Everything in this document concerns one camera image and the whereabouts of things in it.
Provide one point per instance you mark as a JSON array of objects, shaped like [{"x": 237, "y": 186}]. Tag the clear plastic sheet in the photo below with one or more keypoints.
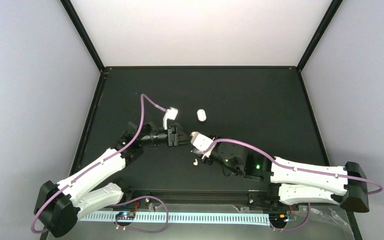
[{"x": 318, "y": 222}]

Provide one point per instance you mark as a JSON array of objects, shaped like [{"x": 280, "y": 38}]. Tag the left circuit board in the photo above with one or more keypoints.
[{"x": 125, "y": 215}]

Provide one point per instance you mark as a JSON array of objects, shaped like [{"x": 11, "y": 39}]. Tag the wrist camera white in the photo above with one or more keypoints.
[
  {"x": 170, "y": 114},
  {"x": 200, "y": 143}
]

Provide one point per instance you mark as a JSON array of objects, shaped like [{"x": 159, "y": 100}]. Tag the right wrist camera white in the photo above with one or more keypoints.
[{"x": 200, "y": 143}]

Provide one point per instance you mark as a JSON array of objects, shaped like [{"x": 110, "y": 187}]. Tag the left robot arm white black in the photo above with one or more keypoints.
[{"x": 59, "y": 206}]

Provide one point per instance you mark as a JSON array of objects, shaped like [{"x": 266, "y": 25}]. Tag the white earbuds charging case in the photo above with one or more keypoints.
[{"x": 201, "y": 115}]

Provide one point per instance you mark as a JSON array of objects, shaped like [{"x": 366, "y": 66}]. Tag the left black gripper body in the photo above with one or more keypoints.
[{"x": 171, "y": 140}]

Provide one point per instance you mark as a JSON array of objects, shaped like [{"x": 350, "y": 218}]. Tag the light blue slotted cable duct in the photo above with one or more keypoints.
[{"x": 258, "y": 219}]

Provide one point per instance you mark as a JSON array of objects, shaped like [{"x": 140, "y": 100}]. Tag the right circuit board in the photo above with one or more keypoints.
[{"x": 280, "y": 218}]

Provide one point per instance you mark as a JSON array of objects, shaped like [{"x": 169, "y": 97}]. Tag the black front aluminium rail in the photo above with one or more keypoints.
[{"x": 198, "y": 196}]

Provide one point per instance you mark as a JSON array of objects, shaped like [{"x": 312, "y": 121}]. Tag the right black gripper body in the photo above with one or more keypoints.
[{"x": 205, "y": 161}]

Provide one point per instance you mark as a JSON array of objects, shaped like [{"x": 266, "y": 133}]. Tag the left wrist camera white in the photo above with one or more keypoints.
[{"x": 170, "y": 114}]

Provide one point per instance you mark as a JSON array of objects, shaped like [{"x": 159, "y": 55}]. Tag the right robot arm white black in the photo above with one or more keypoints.
[{"x": 289, "y": 182}]

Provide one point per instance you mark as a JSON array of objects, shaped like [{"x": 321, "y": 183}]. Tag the circuit board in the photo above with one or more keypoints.
[
  {"x": 125, "y": 215},
  {"x": 280, "y": 218}
]

